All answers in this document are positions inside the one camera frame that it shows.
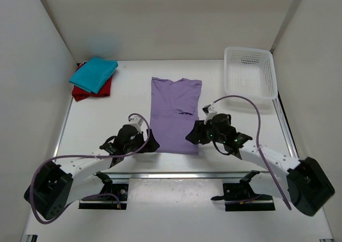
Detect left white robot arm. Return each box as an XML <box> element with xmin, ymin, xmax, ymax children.
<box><xmin>24</xmin><ymin>124</ymin><xmax>160</xmax><ymax>222</ymax></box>

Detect white plastic basket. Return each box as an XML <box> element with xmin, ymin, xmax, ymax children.
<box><xmin>223</xmin><ymin>46</ymin><xmax>278</xmax><ymax>100</ymax></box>

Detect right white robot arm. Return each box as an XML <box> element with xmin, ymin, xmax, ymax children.
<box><xmin>185</xmin><ymin>114</ymin><xmax>335</xmax><ymax>216</ymax></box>

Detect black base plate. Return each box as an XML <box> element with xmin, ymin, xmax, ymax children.
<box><xmin>223</xmin><ymin>183</ymin><xmax>275</xmax><ymax>212</ymax></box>
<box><xmin>79</xmin><ymin>179</ymin><xmax>129</xmax><ymax>210</ymax></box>

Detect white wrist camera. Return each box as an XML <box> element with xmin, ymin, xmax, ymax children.
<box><xmin>128</xmin><ymin>116</ymin><xmax>143</xmax><ymax>134</ymax></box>
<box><xmin>203</xmin><ymin>104</ymin><xmax>217</xmax><ymax>124</ymax></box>

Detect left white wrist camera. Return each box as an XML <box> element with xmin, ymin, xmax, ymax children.
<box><xmin>128</xmin><ymin>116</ymin><xmax>143</xmax><ymax>134</ymax></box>

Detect teal t-shirt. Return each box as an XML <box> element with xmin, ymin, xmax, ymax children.
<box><xmin>69</xmin><ymin>57</ymin><xmax>118</xmax><ymax>93</ymax></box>

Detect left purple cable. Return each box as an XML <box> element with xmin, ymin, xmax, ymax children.
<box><xmin>29</xmin><ymin>113</ymin><xmax>151</xmax><ymax>224</ymax></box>

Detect aluminium front rail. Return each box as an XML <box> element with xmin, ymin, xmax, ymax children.
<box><xmin>107</xmin><ymin>172</ymin><xmax>247</xmax><ymax>179</ymax></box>

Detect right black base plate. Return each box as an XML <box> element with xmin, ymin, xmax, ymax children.
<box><xmin>223</xmin><ymin>183</ymin><xmax>275</xmax><ymax>212</ymax></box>

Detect lavender t-shirt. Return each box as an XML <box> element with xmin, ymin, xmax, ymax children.
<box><xmin>150</xmin><ymin>77</ymin><xmax>202</xmax><ymax>155</ymax></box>

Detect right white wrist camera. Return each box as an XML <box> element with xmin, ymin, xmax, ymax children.
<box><xmin>203</xmin><ymin>104</ymin><xmax>217</xmax><ymax>124</ymax></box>

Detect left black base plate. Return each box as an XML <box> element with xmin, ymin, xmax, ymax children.
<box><xmin>79</xmin><ymin>179</ymin><xmax>129</xmax><ymax>210</ymax></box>

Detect red t-shirt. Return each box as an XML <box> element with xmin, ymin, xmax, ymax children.
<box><xmin>69</xmin><ymin>57</ymin><xmax>118</xmax><ymax>102</ymax></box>

